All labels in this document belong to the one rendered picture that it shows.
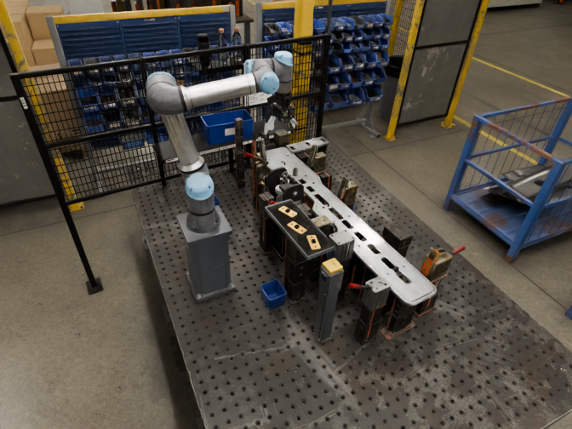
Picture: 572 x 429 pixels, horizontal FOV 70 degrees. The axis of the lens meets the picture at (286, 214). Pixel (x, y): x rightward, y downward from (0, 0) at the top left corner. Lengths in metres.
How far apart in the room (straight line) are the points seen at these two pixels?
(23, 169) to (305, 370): 2.91
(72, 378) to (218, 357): 1.21
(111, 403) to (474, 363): 1.93
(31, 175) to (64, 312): 1.30
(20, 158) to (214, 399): 2.72
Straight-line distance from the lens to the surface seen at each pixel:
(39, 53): 5.92
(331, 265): 1.61
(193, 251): 1.89
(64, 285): 3.41
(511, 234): 3.81
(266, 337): 1.95
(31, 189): 4.05
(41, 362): 3.03
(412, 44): 4.75
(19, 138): 3.81
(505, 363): 2.15
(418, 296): 1.81
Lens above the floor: 2.30
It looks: 38 degrees down
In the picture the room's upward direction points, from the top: 3 degrees clockwise
